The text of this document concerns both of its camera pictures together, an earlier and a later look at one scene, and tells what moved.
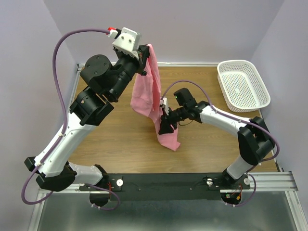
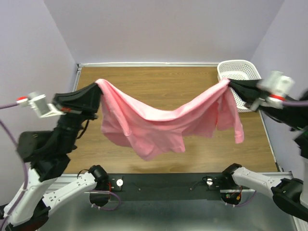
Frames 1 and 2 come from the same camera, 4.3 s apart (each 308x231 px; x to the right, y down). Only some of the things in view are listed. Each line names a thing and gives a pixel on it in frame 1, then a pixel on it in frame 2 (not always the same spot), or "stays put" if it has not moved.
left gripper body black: (143, 58) → (75, 109)
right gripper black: (166, 118) → (253, 94)
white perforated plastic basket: (241, 87) stays put
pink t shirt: (146, 95) → (150, 129)
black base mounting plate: (171, 187) stays put
